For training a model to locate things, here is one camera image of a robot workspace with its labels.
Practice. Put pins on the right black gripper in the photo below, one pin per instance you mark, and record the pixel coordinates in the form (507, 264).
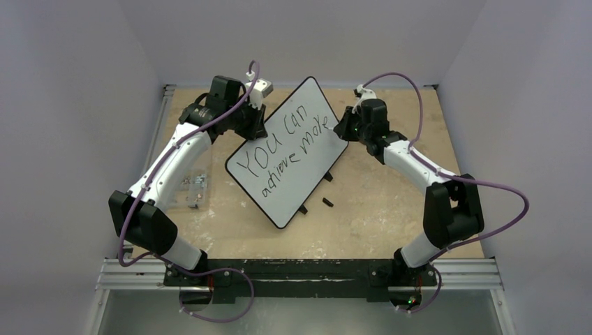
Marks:
(345, 123)

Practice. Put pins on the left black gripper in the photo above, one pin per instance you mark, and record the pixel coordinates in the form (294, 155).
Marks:
(256, 130)

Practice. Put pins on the white whiteboard black frame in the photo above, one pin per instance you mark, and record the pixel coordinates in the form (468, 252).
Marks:
(281, 171)

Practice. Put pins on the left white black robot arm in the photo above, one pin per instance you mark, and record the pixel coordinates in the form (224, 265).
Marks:
(139, 214)

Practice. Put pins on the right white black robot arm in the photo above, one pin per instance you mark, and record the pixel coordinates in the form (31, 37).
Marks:
(452, 209)

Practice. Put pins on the clear plastic screw box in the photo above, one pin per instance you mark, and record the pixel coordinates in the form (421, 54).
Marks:
(193, 190)

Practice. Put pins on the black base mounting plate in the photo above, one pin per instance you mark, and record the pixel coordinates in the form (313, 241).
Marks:
(375, 280)

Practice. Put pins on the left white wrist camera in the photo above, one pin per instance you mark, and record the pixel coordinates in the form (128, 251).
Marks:
(259, 90)

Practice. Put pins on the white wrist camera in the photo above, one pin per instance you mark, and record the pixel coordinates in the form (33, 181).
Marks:
(362, 94)
(259, 90)

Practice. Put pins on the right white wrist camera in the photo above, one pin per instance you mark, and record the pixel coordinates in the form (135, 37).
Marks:
(362, 94)

